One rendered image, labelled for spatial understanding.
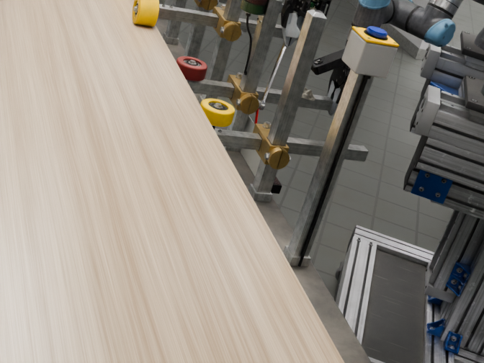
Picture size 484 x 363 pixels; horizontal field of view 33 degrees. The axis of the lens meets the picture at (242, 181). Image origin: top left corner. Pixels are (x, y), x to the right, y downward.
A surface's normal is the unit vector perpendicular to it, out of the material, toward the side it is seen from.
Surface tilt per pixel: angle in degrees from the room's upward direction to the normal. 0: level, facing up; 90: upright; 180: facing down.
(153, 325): 0
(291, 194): 0
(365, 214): 0
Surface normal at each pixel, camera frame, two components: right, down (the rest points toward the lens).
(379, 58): 0.29, 0.51
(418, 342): 0.26, -0.85
